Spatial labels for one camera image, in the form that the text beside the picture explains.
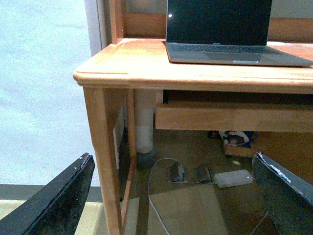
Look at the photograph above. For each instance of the floor socket cover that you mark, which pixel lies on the floor socket cover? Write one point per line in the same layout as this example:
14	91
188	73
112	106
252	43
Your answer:
177	174
203	175

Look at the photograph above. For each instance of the white power adapter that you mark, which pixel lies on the white power adapter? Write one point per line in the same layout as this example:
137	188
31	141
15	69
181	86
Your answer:
233	178

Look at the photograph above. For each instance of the cardboard box with clothes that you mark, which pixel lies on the cardboard box with clothes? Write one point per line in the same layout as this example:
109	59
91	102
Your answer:
235	143

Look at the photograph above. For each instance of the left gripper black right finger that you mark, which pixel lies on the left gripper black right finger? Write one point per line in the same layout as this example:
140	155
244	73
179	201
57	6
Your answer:
289	198

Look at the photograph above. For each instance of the grey open laptop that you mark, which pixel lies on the grey open laptop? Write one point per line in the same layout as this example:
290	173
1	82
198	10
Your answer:
223	32

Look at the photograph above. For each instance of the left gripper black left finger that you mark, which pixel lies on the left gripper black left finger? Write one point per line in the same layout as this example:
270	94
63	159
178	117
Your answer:
57	208

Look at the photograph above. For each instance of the white pipe under desk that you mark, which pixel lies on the white pipe under desk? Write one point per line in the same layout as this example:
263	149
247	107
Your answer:
145	102

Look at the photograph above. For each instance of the floor socket cover left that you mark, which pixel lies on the floor socket cover left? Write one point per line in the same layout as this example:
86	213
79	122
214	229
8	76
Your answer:
177	174

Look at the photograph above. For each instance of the wooden desk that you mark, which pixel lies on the wooden desk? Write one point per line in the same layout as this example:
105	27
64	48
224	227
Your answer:
135	61

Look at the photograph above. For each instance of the floor socket cover right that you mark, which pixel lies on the floor socket cover right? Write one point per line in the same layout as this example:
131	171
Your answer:
203	175

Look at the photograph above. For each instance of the wooden pull-out keyboard tray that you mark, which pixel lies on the wooden pull-out keyboard tray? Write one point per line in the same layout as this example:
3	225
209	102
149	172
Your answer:
235	111

